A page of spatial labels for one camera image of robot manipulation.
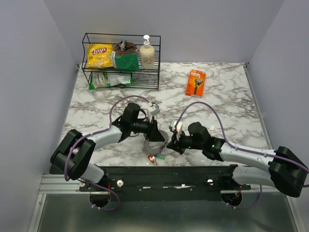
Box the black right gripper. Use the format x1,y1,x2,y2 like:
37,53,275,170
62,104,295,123
166,128,204,155

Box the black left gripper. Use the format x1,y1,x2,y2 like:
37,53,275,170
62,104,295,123
130,116,166,142

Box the silver disc keyring holder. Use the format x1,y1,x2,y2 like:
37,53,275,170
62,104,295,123
142,130,169,154

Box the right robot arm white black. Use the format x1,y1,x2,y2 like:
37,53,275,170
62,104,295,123
167,120,308,198

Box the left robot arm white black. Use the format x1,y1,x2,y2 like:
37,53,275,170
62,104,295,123
50,102,169,191

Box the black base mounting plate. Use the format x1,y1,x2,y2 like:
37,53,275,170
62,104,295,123
80,165,250,203

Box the orange razor box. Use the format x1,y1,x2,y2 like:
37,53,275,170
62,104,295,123
185,69,206,98

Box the green white snack bag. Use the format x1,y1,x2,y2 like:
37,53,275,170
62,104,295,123
89,72,132,90

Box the cream soap pump bottle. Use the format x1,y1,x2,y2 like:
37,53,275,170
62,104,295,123
140,35,155,70

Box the green brown snack bag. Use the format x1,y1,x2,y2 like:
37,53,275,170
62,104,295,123
112,40,139,72

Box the yellow Lays chips bag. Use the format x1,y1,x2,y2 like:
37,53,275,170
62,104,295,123
86,43,113,69

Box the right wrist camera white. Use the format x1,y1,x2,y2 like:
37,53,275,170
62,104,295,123
169,120,183,140

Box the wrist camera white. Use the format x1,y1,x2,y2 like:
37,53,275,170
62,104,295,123
141,102,160,121
169,120,183,140

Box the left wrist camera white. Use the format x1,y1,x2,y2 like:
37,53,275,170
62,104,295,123
141,102,160,121

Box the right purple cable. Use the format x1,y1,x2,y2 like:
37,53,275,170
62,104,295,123
176,101,309,188

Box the black wire shelf rack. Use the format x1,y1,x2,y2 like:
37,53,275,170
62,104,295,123
80,33,161,90

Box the aluminium frame rail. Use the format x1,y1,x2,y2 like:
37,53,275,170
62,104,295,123
38,173,97,194

